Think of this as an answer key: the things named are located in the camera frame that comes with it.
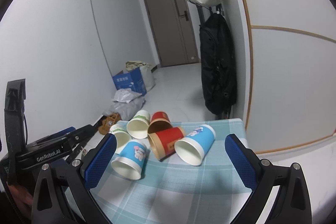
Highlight left hand of person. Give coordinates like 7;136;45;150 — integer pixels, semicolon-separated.
8;185;33;209

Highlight green white paper cup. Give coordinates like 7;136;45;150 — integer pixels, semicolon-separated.
109;124;131;154
126;110;150;139

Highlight grey brown door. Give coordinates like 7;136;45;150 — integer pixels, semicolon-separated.
144;0;199;67

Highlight grey plastic mailer bags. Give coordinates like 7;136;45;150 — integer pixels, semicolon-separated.
102;88;145;121

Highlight red paper cup front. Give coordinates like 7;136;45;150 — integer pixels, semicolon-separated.
148;127;186;161

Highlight white sack with beige cloth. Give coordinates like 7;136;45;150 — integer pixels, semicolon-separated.
125;61;155;92

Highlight green white paper cup left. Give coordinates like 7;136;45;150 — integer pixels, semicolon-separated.
109;124;131;154

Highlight red paper cup rear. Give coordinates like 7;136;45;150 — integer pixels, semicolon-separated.
147;111;173;134

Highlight blue cardboard box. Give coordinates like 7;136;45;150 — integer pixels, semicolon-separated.
112;68;147;96

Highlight blue cartoon paper cup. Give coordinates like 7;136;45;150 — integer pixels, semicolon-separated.
174;124;216;166
111;139;147;180

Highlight green white paper cup right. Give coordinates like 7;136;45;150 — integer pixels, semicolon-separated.
126;110;150;139

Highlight teal plaid tablecloth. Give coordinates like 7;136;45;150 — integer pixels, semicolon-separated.
91;119;251;223

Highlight black jacket hanging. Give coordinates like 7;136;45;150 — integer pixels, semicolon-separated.
199;13;238;118

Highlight red paper cup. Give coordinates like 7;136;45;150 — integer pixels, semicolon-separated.
147;111;173;134
148;127;186;161

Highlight tan suede shoes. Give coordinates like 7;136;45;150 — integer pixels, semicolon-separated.
98;113;121;135

